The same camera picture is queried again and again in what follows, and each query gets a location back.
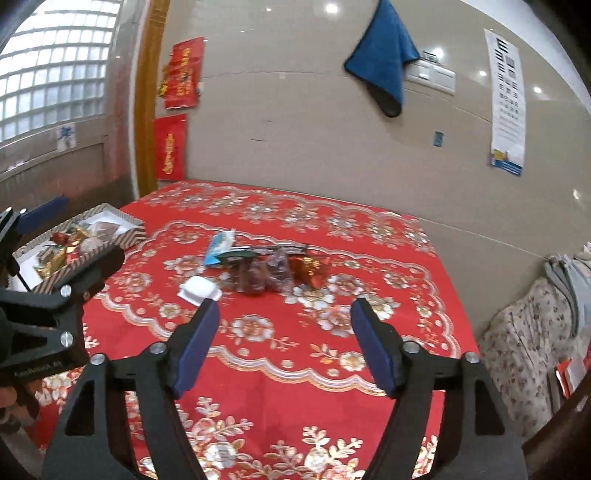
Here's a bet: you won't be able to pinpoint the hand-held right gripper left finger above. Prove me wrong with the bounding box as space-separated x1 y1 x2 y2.
42 299 221 480

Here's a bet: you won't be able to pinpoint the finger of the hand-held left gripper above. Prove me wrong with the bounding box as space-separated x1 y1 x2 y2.
0 196 70 259
0 246 126 310

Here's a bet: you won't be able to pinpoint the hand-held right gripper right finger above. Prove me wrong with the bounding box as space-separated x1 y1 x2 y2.
350 298 529 480

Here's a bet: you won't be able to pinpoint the clear packet of brown snack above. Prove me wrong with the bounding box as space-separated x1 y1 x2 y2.
69 236 109 260

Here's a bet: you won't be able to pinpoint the clear bag of nuts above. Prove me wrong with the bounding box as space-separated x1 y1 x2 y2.
88 220 123 241

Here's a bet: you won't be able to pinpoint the striped cardboard box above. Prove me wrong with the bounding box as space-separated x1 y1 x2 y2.
11 203 147 296

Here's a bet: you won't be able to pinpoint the small white plastic tub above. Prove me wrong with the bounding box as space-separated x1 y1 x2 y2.
178 276 221 306

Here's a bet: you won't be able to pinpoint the clear bag of red dates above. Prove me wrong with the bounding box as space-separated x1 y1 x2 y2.
231 258 271 295

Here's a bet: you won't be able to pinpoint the blue white snack packet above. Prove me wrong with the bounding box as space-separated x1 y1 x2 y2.
204 229 236 267

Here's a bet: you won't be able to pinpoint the red foil packet gold end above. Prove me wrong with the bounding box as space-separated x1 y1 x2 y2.
288 256 331 288

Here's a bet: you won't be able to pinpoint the clear bag of dark dates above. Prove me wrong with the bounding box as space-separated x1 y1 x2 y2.
267 251 294 292

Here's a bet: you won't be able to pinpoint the metal door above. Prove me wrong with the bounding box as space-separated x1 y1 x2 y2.
0 138 139 222

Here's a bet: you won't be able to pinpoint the red floral tablecloth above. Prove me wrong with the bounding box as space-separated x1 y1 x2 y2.
28 180 481 480

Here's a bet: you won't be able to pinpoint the glass block window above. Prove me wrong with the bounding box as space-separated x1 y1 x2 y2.
0 0 116 144

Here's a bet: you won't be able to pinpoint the red white paper packet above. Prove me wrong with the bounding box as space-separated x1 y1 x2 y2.
554 357 591 398

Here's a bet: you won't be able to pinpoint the dark wooden furniture edge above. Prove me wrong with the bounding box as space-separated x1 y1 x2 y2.
522 383 591 480

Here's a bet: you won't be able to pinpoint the grey clothes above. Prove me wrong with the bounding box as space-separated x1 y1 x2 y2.
545 254 591 337

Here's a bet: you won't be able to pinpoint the eye chart poster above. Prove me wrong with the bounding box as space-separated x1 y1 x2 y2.
485 28 527 177

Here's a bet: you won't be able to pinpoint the blue towel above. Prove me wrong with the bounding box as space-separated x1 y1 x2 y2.
344 0 421 118

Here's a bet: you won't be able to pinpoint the small red wall poster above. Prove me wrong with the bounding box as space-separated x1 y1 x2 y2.
153 114 188 182

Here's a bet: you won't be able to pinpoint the wooden door frame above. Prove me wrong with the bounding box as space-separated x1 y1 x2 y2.
134 0 171 197

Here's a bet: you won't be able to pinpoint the large red wall poster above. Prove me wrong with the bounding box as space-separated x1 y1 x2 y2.
164 37 205 110

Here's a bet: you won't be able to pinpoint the white wall switch panel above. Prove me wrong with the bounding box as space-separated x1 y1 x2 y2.
404 59 455 96

